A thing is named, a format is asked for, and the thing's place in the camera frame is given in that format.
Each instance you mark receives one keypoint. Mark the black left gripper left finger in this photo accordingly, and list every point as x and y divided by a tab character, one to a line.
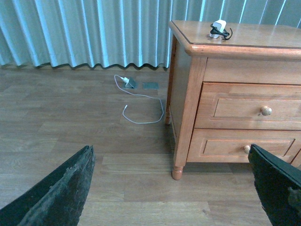
58	199

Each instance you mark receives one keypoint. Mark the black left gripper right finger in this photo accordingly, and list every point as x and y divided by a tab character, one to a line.
278	185

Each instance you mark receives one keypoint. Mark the wooden drawer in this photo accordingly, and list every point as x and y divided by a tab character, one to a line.
227	145
249	106

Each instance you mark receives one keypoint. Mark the white charger adapter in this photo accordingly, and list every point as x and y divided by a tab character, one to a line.
217	28

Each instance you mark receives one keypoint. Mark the wooden nightstand cabinet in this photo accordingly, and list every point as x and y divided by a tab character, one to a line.
255	54

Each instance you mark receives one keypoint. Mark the white plug adapter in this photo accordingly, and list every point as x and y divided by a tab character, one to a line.
125	79

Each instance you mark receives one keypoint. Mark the open grey floor socket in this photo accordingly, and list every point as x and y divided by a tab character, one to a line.
131	85

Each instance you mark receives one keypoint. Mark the closed grey floor socket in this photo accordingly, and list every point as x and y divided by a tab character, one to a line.
150	85

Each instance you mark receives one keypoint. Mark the pale green curtain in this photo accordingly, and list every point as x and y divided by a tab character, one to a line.
117	32

